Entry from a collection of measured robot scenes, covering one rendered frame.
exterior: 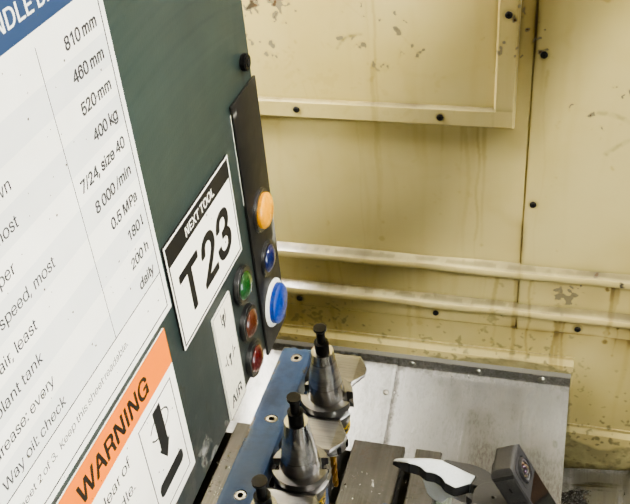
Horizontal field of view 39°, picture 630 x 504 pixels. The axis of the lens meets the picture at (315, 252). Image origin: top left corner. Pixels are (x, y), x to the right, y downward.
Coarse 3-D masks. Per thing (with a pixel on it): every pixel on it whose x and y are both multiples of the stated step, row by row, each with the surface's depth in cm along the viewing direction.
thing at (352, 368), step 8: (336, 360) 112; (344, 360) 112; (352, 360) 111; (360, 360) 111; (344, 368) 110; (352, 368) 110; (360, 368) 110; (344, 376) 109; (352, 376) 109; (360, 376) 109; (352, 384) 108
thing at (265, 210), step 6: (264, 192) 59; (264, 198) 59; (270, 198) 60; (258, 204) 59; (264, 204) 59; (270, 204) 60; (258, 210) 59; (264, 210) 59; (270, 210) 60; (258, 216) 59; (264, 216) 59; (270, 216) 60; (258, 222) 59; (264, 222) 59; (270, 222) 60; (264, 228) 60
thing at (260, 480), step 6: (258, 474) 84; (252, 480) 83; (258, 480) 83; (264, 480) 83; (258, 486) 82; (264, 486) 83; (258, 492) 83; (264, 492) 83; (270, 492) 84; (258, 498) 84; (264, 498) 84; (270, 498) 84
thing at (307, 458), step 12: (288, 432) 93; (300, 432) 93; (288, 444) 94; (300, 444) 93; (312, 444) 95; (288, 456) 95; (300, 456) 94; (312, 456) 95; (288, 468) 95; (300, 468) 95; (312, 468) 96
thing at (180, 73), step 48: (144, 0) 41; (192, 0) 47; (240, 0) 53; (144, 48) 42; (192, 48) 47; (240, 48) 54; (144, 96) 42; (192, 96) 48; (144, 144) 43; (192, 144) 48; (192, 192) 49; (240, 192) 56; (192, 384) 52; (96, 432) 41; (192, 432) 52; (192, 480) 53
